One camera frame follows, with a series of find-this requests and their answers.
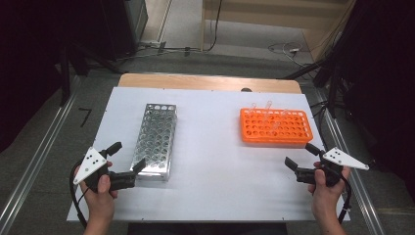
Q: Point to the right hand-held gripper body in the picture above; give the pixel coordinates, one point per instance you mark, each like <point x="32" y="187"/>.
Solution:
<point x="339" y="158"/>

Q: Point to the person's right hand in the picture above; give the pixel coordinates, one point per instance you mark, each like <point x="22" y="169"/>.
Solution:
<point x="326" y="197"/>

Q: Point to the clear glass test tube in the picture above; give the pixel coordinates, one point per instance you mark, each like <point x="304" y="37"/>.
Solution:
<point x="268" y="107"/>
<point x="275" y="126"/>
<point x="253" y="109"/>
<point x="284" y="114"/>

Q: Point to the person's left hand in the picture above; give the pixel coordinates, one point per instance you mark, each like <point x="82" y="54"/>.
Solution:
<point x="98" y="200"/>

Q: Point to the white table sheet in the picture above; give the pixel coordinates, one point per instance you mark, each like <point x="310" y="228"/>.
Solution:
<point x="208" y="163"/>

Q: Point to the dark curtain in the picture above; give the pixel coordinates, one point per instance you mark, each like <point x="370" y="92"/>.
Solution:
<point x="385" y="81"/>
<point x="26" y="65"/>

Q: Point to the grey power strip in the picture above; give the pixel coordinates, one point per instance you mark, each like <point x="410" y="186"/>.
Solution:
<point x="151" y="43"/>

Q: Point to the light wooden cabinet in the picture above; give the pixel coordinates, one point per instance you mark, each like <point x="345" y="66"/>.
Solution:
<point x="261" y="13"/>

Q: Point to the metal test tube rack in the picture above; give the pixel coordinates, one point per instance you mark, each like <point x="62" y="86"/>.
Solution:
<point x="156" y="137"/>

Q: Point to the black stand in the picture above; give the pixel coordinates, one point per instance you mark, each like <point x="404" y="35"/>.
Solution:
<point x="332" y="88"/>
<point x="65" y="81"/>

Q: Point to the metal floor rail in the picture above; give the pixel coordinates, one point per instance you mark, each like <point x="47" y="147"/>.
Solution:
<point x="34" y="163"/>
<point x="362" y="199"/>

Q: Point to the orange plastic test tube rack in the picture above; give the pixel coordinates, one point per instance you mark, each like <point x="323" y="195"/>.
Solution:
<point x="277" y="139"/>

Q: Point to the wooden table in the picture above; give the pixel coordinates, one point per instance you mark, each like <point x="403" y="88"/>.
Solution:
<point x="195" y="81"/>

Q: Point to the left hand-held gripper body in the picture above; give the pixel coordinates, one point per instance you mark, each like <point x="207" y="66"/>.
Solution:
<point x="89" y="164"/>

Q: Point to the grey cabinet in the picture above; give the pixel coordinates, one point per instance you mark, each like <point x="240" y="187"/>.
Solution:
<point x="137" y="19"/>

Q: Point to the dark round table grommet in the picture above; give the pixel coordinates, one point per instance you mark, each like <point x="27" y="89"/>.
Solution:
<point x="246" y="89"/>

